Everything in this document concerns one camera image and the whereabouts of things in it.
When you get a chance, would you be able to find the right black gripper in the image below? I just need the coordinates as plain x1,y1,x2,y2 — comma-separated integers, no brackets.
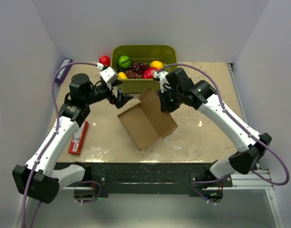
157,85,184,114

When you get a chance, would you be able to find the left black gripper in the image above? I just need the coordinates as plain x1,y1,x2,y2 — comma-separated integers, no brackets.
84,79,133,109

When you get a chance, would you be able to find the brown cardboard box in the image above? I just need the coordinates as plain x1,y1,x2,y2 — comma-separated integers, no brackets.
118,89,178,150

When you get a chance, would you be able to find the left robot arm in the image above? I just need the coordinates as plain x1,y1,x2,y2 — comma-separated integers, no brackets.
12,67,133,204

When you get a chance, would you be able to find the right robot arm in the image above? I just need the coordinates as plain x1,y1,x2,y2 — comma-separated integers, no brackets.
154,68,272,187

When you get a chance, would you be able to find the red flat box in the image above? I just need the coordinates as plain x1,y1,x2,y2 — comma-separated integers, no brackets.
68,121,89,155

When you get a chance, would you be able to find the small yellow fruit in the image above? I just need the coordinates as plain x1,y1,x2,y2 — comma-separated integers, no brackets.
118,72,127,79

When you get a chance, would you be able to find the purple grape bunch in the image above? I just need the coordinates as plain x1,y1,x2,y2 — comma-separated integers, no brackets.
124,62,150,79

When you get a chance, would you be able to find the red dragon fruit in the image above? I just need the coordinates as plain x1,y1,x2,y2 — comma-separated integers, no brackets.
143,67,158,79

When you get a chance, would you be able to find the green striped ball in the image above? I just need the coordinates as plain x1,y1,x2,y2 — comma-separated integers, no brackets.
118,55,131,69

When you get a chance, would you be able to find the yellow lemon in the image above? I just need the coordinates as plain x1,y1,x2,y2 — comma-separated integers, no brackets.
150,60,164,70

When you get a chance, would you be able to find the red apple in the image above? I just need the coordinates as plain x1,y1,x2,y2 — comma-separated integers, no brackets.
99,55,111,67

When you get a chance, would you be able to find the green plastic bin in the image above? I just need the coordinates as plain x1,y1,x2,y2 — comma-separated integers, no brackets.
111,45,177,94

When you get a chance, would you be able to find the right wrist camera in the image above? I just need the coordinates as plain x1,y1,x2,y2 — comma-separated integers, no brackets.
153,71,171,93

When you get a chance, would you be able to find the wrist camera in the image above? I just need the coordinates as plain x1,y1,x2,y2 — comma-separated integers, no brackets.
153,71,171,93
97,63,118,84

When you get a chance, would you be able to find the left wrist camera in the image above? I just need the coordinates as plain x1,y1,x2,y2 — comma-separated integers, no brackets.
97,63,118,84

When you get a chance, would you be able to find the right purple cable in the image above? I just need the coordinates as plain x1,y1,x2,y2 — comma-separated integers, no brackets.
157,63,291,205

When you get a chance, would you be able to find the purple cable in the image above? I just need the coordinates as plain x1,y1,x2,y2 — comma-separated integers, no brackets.
21,62,101,228
157,63,291,205

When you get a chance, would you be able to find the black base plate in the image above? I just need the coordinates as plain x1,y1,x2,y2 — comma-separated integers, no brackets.
51,161,233,199

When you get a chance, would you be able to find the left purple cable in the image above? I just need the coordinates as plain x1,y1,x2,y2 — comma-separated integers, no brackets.
21,62,101,228

